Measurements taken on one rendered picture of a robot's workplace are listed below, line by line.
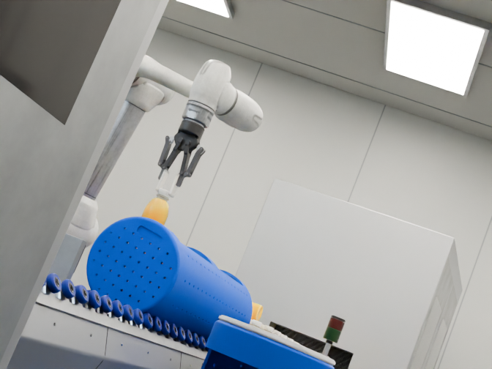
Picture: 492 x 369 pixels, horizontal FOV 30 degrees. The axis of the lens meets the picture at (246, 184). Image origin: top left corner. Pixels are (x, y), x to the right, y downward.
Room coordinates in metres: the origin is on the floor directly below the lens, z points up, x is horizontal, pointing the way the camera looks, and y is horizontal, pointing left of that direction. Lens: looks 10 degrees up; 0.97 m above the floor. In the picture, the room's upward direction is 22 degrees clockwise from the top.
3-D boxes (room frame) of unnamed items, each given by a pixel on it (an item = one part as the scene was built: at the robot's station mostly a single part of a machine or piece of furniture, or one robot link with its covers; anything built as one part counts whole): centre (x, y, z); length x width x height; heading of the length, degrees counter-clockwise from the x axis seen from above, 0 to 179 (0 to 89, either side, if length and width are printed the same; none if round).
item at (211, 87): (2.78, 0.21, 1.70); 0.13 x 0.11 x 0.16; 133
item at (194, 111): (2.77, 0.22, 1.60); 0.09 x 0.09 x 0.06
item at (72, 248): (2.25, 0.35, 1.00); 0.10 x 0.04 x 0.15; 71
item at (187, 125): (2.77, 0.22, 1.52); 0.08 x 0.07 x 0.09; 71
